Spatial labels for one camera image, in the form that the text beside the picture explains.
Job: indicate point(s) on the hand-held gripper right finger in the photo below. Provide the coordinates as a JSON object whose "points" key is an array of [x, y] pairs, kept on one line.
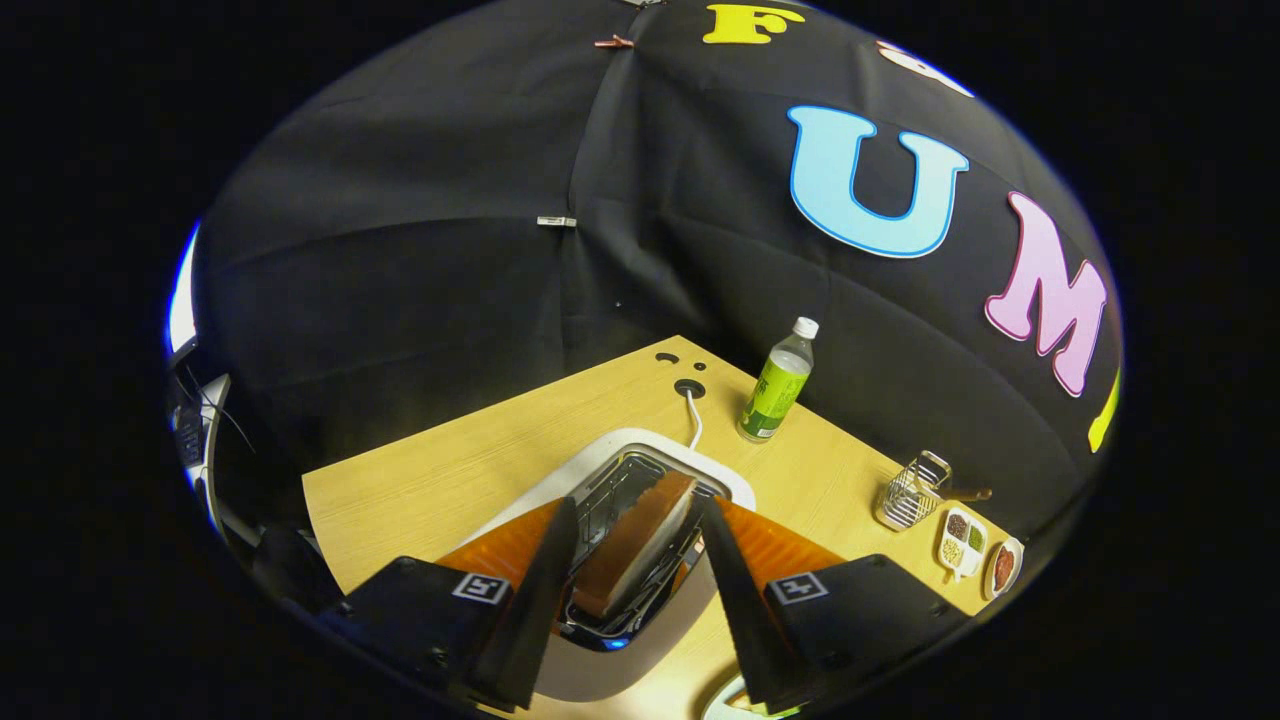
{"points": [[745, 610]]}

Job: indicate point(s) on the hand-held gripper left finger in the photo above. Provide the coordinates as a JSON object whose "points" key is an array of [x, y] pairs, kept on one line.
{"points": [[530, 610]]}

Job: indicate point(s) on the toasted bread slice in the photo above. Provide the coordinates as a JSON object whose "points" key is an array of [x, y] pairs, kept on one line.
{"points": [[630, 545]]}

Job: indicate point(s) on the light green round plate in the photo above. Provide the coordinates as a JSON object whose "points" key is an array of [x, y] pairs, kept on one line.
{"points": [[715, 705]]}

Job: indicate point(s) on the white toaster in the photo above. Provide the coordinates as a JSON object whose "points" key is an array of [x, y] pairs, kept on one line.
{"points": [[620, 675]]}

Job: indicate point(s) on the green label water bottle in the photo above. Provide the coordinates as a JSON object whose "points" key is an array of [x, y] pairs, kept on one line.
{"points": [[775, 390]]}

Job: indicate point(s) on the white divided dish with beans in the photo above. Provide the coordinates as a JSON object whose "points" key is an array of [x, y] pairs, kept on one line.
{"points": [[962, 560]]}

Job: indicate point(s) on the brown steak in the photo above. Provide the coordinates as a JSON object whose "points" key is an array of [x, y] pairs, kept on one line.
{"points": [[1003, 568]]}

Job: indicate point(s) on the white round plate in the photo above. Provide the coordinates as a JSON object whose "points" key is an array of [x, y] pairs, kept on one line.
{"points": [[1017, 560]]}

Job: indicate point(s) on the black backdrop cloth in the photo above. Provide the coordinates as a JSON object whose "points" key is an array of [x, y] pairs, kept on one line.
{"points": [[400, 250]]}

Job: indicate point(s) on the silver clip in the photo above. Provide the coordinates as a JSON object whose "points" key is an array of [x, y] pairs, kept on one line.
{"points": [[556, 221]]}

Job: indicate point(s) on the orange clip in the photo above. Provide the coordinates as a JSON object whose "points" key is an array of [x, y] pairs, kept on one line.
{"points": [[613, 41]]}

